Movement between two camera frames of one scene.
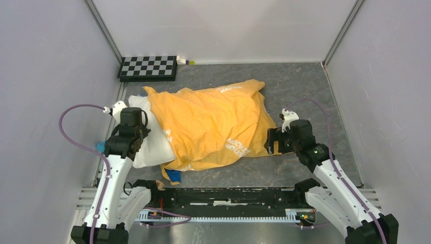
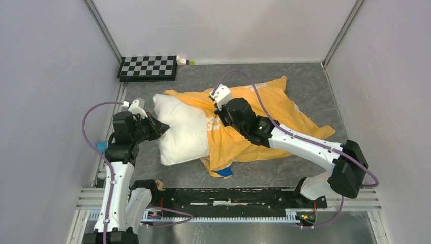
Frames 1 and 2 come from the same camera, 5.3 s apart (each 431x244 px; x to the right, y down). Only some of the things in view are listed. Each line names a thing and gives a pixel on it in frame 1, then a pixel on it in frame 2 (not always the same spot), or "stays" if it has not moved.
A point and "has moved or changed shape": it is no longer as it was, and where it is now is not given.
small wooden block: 160,185 stays
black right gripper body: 286,144 -> 225,118
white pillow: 155,148 -> 187,138
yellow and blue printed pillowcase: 208,128 has moved or changed shape
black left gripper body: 143,131 stays
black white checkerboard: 148,68 stays
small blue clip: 100,147 stays
